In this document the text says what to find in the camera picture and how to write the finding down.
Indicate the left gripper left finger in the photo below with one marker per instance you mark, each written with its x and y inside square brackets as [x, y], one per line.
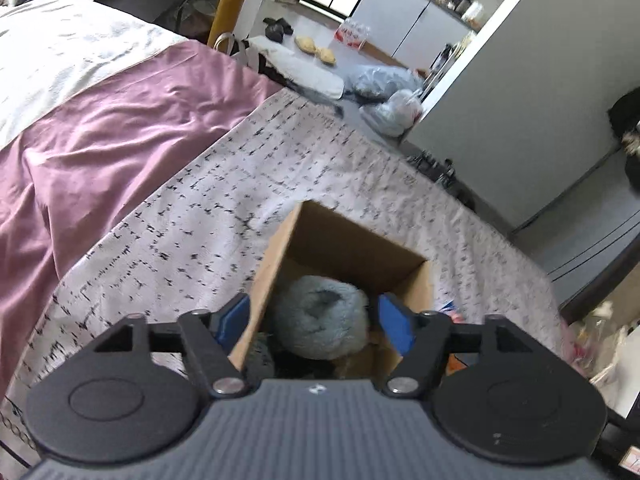
[207, 339]

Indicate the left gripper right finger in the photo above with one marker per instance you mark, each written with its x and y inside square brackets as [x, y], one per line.
[420, 338]

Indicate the grey plush toy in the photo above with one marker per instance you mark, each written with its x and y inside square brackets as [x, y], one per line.
[320, 318]

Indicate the blue tissue packet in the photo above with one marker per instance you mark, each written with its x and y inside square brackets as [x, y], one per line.
[452, 311]

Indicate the patterned white bedspread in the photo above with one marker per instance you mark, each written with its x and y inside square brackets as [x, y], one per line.
[200, 238]

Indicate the brown cardboard box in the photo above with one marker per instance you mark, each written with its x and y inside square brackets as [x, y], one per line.
[315, 240]

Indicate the pink satin sheet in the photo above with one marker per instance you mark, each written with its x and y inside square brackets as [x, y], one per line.
[72, 175]

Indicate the white plastic bag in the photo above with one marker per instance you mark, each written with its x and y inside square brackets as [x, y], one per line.
[395, 116]

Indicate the grey garbage bag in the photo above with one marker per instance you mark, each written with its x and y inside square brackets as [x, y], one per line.
[379, 82]

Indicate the white floor mat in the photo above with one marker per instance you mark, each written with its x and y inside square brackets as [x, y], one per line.
[298, 70]

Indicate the yellow slipper right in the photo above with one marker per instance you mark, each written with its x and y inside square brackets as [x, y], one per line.
[326, 56]

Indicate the yellow slipper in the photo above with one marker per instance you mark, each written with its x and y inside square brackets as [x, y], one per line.
[305, 44]
[326, 56]

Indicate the black white hanging clothes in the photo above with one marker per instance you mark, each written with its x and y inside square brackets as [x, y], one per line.
[624, 118]

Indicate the white kitchen cabinet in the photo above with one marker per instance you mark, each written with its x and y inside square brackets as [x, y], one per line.
[413, 32]

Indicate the yellow slipper left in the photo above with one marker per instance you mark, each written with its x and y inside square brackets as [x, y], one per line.
[305, 44]

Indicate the black slippers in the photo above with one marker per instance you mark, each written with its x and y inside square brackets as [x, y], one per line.
[276, 30]

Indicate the bottled water pack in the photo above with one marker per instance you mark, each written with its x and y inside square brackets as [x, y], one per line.
[352, 34]

